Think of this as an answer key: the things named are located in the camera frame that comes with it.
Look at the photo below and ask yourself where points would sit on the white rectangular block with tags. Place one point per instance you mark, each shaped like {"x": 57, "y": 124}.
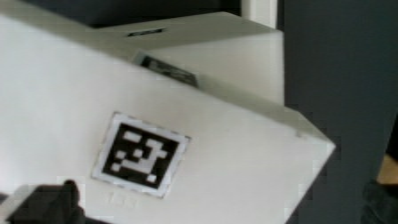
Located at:
{"x": 179, "y": 160}

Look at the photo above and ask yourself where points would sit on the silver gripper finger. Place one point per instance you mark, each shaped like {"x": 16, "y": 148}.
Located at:
{"x": 44, "y": 204}

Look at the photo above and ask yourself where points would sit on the white cabinet box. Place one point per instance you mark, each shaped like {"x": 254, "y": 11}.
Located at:
{"x": 213, "y": 49}

